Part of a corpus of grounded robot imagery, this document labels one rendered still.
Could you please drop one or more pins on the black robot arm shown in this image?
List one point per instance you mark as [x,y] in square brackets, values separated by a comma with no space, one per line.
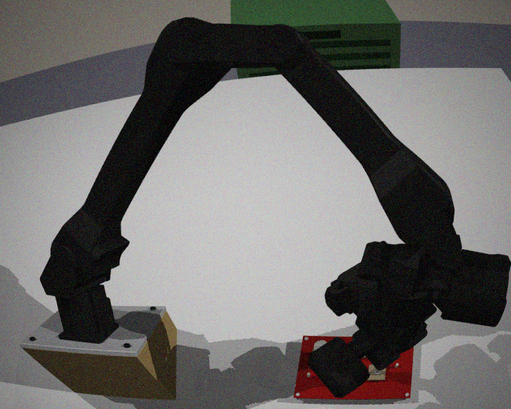
[189,58]

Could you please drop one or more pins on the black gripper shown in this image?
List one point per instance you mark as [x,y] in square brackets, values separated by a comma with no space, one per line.
[338,364]

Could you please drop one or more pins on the red circuit board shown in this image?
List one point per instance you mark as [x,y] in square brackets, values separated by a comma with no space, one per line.
[392,382]

